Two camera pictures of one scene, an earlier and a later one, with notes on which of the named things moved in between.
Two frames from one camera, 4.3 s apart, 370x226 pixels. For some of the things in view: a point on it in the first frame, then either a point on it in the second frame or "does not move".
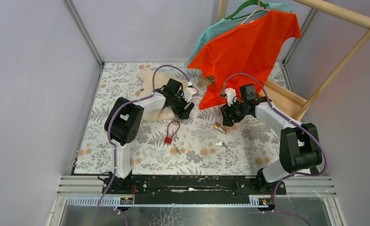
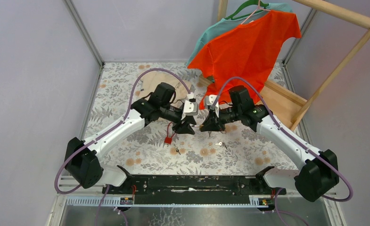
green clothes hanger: x=249 y=3 does not move
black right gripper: x=226 y=110 → x=211 y=123
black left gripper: x=183 y=113 → x=184 y=127
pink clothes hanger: x=258 y=7 does not move
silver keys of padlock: x=221 y=143 does not move
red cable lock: x=168 y=140 does not move
